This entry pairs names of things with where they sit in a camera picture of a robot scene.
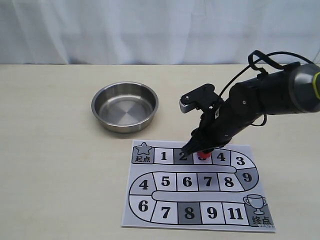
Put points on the printed paper game board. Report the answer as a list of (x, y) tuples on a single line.
[(166, 189)]

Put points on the red cylinder game piece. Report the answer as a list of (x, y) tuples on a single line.
[(202, 156)]

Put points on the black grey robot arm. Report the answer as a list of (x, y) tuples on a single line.
[(293, 90)]

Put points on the white backdrop curtain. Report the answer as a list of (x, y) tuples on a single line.
[(161, 32)]

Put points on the stainless steel round bowl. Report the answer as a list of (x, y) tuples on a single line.
[(125, 107)]

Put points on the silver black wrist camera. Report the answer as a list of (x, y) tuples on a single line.
[(202, 98)]

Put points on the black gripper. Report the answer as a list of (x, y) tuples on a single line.
[(267, 94)]

